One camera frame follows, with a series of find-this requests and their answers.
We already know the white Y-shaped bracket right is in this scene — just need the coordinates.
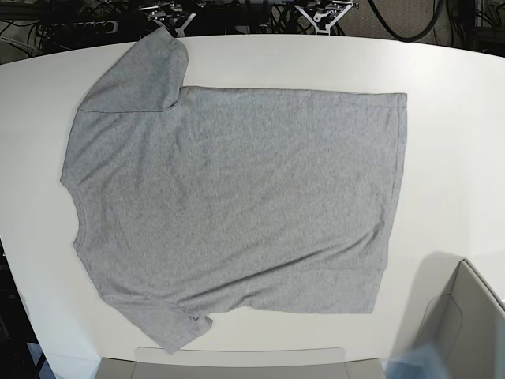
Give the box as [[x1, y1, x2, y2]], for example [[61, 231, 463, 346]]
[[294, 0, 359, 36]]

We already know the black power strip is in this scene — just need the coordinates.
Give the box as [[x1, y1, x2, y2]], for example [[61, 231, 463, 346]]
[[52, 20, 119, 36]]

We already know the grey T-shirt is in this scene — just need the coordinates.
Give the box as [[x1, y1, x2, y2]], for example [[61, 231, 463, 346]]
[[61, 28, 407, 353]]

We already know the blue cloth in corner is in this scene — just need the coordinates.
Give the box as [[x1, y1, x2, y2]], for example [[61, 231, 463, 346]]
[[384, 343, 447, 379]]

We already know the grey tray at front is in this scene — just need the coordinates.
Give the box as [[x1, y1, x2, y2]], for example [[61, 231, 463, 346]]
[[95, 347, 386, 378]]

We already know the black thick looped cable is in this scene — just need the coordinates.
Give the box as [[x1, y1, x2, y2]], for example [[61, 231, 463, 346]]
[[368, 0, 441, 43]]

